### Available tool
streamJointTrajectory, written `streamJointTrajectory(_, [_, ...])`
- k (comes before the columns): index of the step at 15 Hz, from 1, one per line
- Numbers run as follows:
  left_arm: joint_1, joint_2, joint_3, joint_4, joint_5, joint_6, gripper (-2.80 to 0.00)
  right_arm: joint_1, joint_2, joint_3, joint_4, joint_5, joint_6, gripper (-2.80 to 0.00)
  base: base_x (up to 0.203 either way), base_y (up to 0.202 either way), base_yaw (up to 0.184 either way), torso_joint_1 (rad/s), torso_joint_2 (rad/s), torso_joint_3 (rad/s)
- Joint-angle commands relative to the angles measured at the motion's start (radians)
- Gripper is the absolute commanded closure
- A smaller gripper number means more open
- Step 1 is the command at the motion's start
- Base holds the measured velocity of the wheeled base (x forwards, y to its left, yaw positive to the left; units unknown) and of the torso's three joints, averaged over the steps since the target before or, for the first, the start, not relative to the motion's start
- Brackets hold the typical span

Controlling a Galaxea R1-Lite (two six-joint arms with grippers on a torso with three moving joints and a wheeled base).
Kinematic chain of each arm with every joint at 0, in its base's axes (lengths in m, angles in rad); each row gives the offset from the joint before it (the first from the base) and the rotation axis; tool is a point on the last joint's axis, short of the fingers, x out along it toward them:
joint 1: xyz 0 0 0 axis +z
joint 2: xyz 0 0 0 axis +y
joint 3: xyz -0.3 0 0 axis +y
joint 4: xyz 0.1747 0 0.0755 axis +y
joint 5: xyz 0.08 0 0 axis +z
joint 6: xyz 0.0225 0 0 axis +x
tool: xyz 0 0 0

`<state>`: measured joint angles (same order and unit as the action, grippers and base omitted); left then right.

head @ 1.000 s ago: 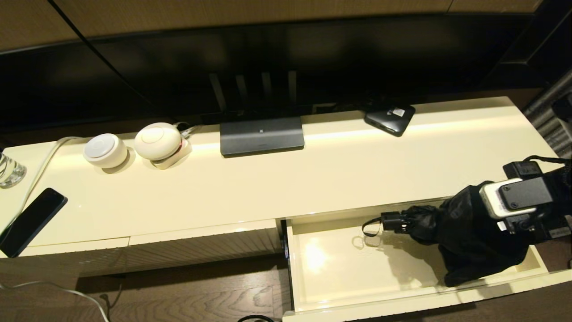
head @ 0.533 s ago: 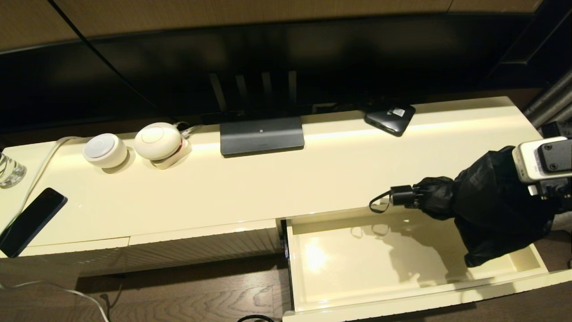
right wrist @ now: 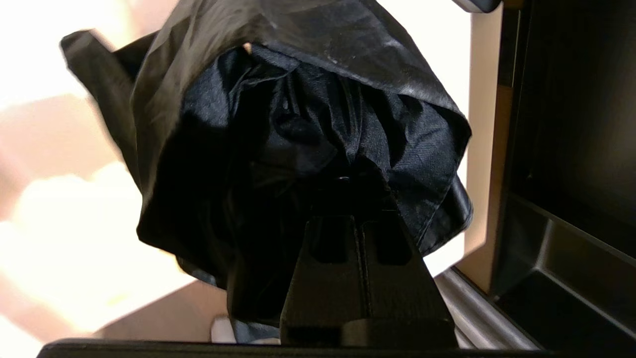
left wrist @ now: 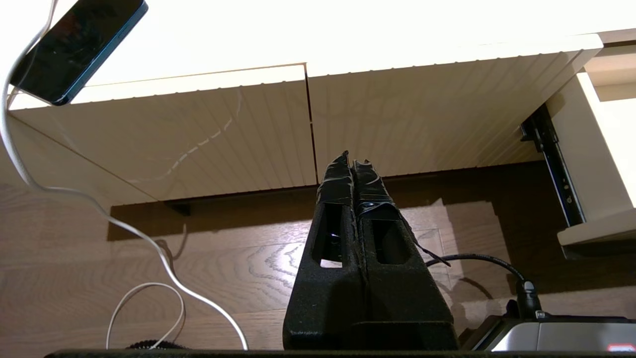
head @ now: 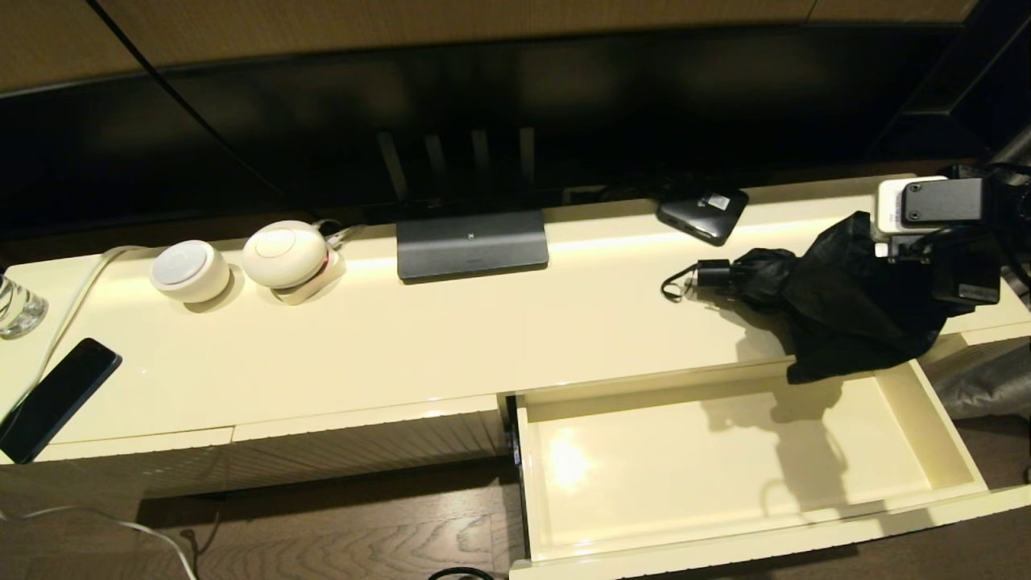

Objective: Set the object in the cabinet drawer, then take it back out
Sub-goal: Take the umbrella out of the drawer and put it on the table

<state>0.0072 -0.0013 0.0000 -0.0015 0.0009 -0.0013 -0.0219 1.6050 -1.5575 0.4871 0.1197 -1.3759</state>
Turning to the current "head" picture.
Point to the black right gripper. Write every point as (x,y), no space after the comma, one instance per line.
(966,270)

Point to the black umbrella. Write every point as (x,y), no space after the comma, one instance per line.
(838,306)

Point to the wide cream ribbed drawer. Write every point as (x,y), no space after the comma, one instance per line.
(685,475)

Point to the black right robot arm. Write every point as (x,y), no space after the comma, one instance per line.
(1011,209)

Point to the beige ribbed cabinet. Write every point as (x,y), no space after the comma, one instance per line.
(403,338)

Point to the grey pleated curtain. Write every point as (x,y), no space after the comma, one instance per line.
(991,387)

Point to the black box with white label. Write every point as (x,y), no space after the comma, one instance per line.
(701,213)

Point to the black flat screen television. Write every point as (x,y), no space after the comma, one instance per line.
(564,105)

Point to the grey rectangular television base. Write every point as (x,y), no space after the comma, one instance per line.
(471,246)

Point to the white round device on base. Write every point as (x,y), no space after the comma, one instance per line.
(283,254)

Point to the white round speaker grey top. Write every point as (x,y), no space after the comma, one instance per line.
(190,270)

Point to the dark smartphone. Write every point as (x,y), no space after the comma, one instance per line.
(60,395)

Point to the clear glass cup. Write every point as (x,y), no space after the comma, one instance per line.
(20,310)

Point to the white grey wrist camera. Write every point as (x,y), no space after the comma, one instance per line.
(926,205)

